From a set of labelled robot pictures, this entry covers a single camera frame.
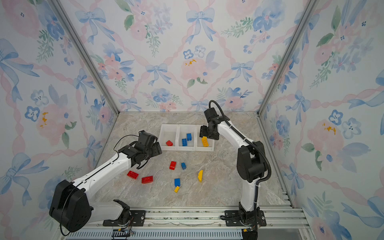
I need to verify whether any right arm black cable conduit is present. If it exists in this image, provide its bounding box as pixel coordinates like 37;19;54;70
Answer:
208;99;272;211

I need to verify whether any red curved lego brick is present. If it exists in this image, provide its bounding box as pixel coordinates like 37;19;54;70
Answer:
127;171;139;180

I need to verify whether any red square lego brick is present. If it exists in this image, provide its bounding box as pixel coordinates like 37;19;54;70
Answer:
169;161;177;171

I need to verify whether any left aluminium corner post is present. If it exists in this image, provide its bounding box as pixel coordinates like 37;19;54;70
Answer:
48;0;120;115

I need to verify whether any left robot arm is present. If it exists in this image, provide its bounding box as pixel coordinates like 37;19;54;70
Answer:
49;130;162;233

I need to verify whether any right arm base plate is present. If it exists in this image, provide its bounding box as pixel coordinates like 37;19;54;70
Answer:
220;210;267;228

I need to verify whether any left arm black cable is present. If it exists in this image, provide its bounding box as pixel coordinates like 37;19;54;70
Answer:
113;134;140;154

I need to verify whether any white bin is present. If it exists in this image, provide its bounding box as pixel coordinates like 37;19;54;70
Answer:
159;124;179;152
194;124;215;152
177;125;196;151

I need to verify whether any long red lego brick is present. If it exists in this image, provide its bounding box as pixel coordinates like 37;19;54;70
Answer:
142;176;154;184

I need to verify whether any yellow curved lego brick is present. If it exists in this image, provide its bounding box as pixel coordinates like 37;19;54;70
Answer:
198;170;203;183

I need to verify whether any aluminium rail frame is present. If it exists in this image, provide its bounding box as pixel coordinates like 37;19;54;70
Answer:
53;206;315;240

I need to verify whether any right aluminium corner post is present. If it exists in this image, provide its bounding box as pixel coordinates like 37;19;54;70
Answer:
257;0;318;117

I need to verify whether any yellow long lego brick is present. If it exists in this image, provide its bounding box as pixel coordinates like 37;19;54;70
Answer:
202;137;208;145

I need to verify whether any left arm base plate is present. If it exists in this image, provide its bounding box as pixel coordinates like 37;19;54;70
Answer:
103;210;147;227

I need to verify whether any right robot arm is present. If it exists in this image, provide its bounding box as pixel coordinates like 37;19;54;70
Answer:
200;108;272;226

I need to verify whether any aluminium corner post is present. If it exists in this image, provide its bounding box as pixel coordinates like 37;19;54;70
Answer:
48;0;120;115
257;0;318;117

